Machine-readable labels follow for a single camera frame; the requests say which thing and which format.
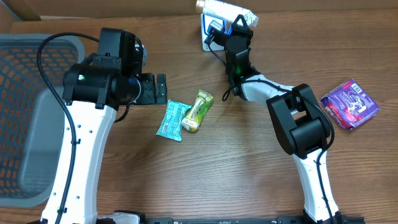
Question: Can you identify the white tube gold cap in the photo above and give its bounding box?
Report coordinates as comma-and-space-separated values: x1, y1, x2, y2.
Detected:
195, 0, 259, 27

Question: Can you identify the teal tissue packet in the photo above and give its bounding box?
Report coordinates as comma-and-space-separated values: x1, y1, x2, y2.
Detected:
156, 100, 191, 142

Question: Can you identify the green juice carton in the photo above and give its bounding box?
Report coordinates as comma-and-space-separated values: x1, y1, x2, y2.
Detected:
182, 90, 213, 133

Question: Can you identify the purple Carefree packet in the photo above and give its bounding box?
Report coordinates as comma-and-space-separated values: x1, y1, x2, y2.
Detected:
320, 79, 380, 129

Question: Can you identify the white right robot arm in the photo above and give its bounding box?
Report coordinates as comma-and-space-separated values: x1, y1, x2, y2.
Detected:
205, 15, 344, 223

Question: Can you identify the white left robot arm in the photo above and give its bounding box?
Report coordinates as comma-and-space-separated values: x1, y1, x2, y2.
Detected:
40, 28, 167, 224

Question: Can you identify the white barcode scanner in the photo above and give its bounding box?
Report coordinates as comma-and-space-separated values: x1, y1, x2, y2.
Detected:
200, 14, 229, 52

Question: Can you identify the grey plastic basket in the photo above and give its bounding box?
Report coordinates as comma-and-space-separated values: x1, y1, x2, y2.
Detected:
0, 34, 86, 208

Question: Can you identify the black camera cable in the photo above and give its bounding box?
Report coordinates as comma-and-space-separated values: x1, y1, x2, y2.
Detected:
203, 34, 336, 224

